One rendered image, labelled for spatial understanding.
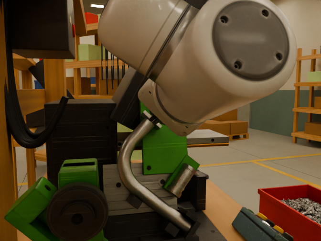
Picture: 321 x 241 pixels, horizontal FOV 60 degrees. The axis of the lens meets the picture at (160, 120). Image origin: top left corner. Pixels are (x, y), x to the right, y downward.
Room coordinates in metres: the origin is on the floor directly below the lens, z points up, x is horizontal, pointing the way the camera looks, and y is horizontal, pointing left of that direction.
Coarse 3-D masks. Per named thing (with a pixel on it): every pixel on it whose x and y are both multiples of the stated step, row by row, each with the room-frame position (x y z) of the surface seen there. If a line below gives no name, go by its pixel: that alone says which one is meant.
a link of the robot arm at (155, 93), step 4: (156, 84) 0.32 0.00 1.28; (156, 88) 0.32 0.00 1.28; (156, 92) 0.32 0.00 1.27; (156, 96) 0.32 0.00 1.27; (156, 100) 0.33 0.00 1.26; (156, 104) 0.33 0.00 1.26; (160, 104) 0.32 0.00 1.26; (160, 108) 0.33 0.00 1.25; (164, 108) 0.31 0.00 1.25; (160, 112) 0.33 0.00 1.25; (164, 112) 0.32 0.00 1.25; (168, 112) 0.31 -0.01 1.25; (164, 116) 0.33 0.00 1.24; (168, 116) 0.32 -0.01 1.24; (172, 116) 0.31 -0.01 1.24; (172, 120) 0.33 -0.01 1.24; (176, 120) 0.32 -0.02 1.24; (180, 120) 0.31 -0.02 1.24; (180, 124) 0.33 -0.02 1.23; (184, 124) 0.33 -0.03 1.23; (188, 124) 0.33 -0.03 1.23; (192, 124) 0.33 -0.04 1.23; (196, 124) 0.34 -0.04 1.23
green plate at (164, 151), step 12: (144, 108) 0.69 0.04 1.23; (156, 132) 0.68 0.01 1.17; (168, 132) 0.69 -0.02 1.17; (144, 144) 0.67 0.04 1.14; (156, 144) 0.67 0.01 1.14; (168, 144) 0.68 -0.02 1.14; (180, 144) 0.69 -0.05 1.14; (144, 156) 0.66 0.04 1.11; (156, 156) 0.67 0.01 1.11; (168, 156) 0.67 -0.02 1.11; (180, 156) 0.68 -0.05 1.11; (144, 168) 0.65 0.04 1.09; (156, 168) 0.66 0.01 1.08; (168, 168) 0.66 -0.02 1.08
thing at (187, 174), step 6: (186, 168) 0.64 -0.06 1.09; (192, 168) 0.64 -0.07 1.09; (180, 174) 0.64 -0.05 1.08; (186, 174) 0.63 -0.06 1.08; (192, 174) 0.64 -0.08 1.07; (174, 180) 0.63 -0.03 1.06; (180, 180) 0.63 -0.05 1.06; (186, 180) 0.63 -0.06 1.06; (168, 186) 0.63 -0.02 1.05; (174, 186) 0.62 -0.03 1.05; (180, 186) 0.62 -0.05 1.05; (174, 192) 0.61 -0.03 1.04; (180, 192) 0.62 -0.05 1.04
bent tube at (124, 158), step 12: (144, 120) 0.65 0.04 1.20; (132, 132) 0.64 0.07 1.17; (144, 132) 0.64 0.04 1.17; (132, 144) 0.63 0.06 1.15; (120, 156) 0.62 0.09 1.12; (120, 168) 0.61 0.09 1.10; (132, 180) 0.61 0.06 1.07; (132, 192) 0.60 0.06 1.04; (144, 192) 0.60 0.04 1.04; (156, 204) 0.60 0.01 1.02; (168, 204) 0.62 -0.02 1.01; (168, 216) 0.60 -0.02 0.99; (180, 216) 0.61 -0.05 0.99; (180, 228) 0.60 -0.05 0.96
